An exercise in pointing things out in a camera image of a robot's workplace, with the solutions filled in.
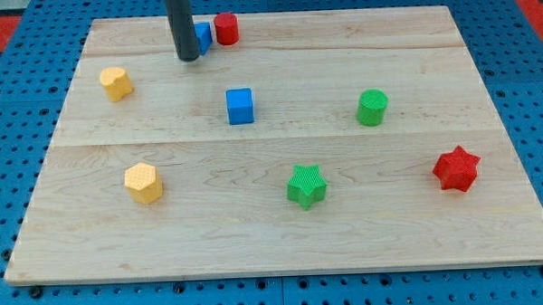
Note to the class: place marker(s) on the red cylinder block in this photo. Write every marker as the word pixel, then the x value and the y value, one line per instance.
pixel 226 28

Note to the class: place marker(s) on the blue triangle block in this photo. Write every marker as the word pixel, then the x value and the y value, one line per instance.
pixel 204 36

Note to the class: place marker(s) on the green star block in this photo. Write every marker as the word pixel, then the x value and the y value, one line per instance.
pixel 307 186

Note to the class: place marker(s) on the blue cube block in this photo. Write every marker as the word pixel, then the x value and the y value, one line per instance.
pixel 239 106

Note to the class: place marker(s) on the wooden board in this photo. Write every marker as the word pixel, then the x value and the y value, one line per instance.
pixel 224 212

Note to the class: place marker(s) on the green cylinder block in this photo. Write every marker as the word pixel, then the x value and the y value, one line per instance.
pixel 371 107

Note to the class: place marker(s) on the yellow hexagon block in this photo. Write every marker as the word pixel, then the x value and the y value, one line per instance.
pixel 144 183

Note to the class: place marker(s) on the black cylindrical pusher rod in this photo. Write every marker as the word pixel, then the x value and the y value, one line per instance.
pixel 180 18

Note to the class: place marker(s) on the red star block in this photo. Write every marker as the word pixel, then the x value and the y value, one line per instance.
pixel 457 169

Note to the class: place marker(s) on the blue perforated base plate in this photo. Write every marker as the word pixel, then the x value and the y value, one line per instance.
pixel 40 60

